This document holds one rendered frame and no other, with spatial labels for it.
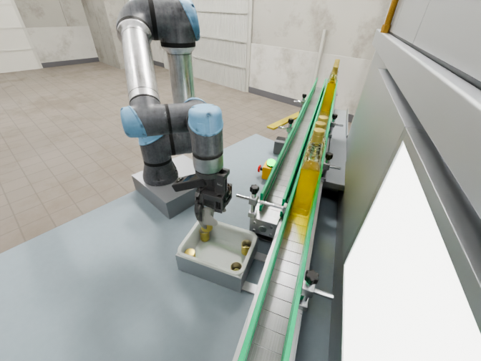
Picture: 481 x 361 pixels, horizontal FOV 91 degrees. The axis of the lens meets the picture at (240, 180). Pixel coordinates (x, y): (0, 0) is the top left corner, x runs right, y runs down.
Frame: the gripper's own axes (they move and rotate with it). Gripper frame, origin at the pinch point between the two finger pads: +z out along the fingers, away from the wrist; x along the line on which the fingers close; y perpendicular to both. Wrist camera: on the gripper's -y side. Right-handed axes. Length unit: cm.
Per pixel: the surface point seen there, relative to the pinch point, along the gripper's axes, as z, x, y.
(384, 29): -48, 66, 39
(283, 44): -3, 415, -70
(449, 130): -43, -15, 39
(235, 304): 17.5, -12.3, 14.8
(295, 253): 4.5, 1.8, 28.1
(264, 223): 4.9, 10.4, 16.1
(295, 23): -34, 408, -52
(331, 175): 5, 48, 35
